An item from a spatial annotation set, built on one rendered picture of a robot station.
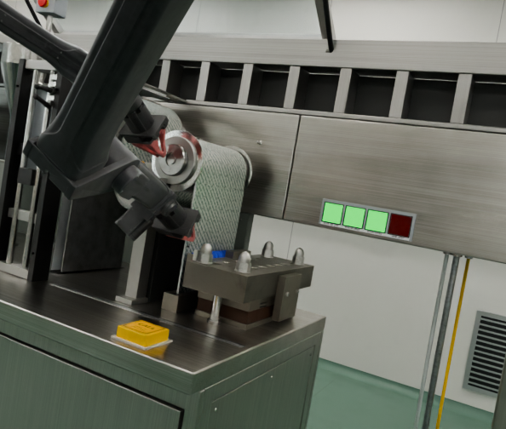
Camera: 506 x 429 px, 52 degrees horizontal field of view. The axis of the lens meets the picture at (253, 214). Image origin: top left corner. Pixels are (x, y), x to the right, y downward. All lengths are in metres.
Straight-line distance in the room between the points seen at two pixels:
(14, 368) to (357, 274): 2.92
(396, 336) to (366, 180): 2.52
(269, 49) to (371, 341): 2.68
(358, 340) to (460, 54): 2.78
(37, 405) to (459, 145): 1.11
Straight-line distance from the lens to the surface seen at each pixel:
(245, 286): 1.12
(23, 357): 1.22
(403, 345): 3.83
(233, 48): 1.64
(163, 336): 1.02
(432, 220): 1.36
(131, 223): 1.09
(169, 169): 1.25
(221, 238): 1.38
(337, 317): 3.91
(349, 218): 1.40
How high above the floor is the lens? 1.22
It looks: 3 degrees down
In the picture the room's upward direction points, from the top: 10 degrees clockwise
